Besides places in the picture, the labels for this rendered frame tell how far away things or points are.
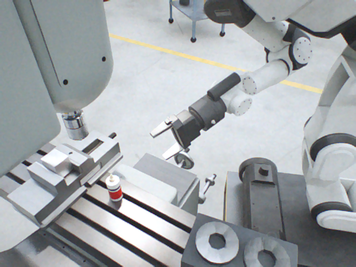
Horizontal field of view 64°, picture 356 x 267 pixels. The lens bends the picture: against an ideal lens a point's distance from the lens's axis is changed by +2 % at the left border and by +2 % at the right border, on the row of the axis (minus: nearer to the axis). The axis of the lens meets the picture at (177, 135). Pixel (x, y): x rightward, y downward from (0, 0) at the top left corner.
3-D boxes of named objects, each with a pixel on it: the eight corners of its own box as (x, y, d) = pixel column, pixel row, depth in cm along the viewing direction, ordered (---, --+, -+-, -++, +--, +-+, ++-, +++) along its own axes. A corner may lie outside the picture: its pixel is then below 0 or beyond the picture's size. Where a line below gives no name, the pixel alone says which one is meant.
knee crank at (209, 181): (209, 173, 155) (210, 167, 151) (219, 178, 152) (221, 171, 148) (191, 203, 141) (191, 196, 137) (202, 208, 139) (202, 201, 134)
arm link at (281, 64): (248, 94, 91) (290, 72, 98) (271, 91, 82) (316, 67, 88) (237, 63, 89) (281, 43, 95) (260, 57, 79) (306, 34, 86)
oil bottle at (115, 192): (115, 189, 92) (110, 167, 85) (125, 194, 91) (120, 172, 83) (107, 198, 90) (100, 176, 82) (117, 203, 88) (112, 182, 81)
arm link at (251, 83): (208, 98, 87) (240, 82, 91) (227, 114, 82) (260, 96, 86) (209, 81, 82) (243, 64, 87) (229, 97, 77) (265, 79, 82)
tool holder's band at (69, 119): (79, 124, 62) (78, 120, 61) (59, 122, 62) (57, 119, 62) (87, 111, 65) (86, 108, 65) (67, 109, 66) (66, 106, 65)
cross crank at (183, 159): (178, 158, 151) (178, 142, 143) (197, 166, 147) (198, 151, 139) (162, 178, 141) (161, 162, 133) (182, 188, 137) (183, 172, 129)
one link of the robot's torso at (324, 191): (340, 191, 125) (348, 104, 96) (355, 233, 110) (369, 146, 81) (301, 192, 130) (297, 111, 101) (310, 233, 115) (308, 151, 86)
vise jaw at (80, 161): (68, 148, 96) (65, 139, 94) (94, 162, 92) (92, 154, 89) (54, 158, 93) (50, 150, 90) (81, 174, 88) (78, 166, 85)
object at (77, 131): (84, 141, 65) (79, 124, 62) (65, 139, 66) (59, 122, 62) (92, 128, 69) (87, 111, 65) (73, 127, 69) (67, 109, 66)
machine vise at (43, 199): (95, 141, 109) (89, 119, 102) (124, 156, 103) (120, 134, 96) (11, 207, 87) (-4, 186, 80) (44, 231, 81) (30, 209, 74)
